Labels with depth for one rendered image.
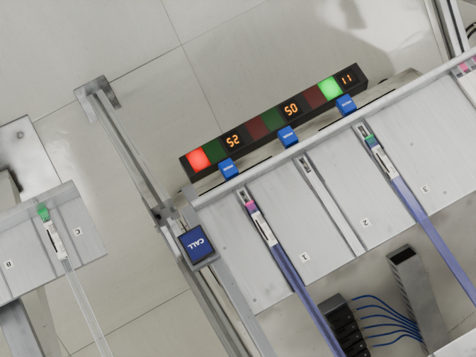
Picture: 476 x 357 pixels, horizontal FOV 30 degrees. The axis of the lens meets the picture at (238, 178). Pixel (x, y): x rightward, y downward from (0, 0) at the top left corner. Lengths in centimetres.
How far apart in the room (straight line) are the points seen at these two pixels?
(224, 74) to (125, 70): 24
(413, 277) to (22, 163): 92
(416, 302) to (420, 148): 40
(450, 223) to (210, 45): 72
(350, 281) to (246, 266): 38
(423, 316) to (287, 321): 27
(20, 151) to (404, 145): 97
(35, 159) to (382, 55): 89
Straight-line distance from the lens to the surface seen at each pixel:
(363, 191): 142
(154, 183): 155
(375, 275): 173
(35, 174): 210
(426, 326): 179
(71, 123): 208
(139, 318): 234
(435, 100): 149
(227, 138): 146
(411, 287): 173
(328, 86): 149
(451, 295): 185
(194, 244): 135
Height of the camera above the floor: 195
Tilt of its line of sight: 60 degrees down
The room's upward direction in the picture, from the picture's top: 140 degrees clockwise
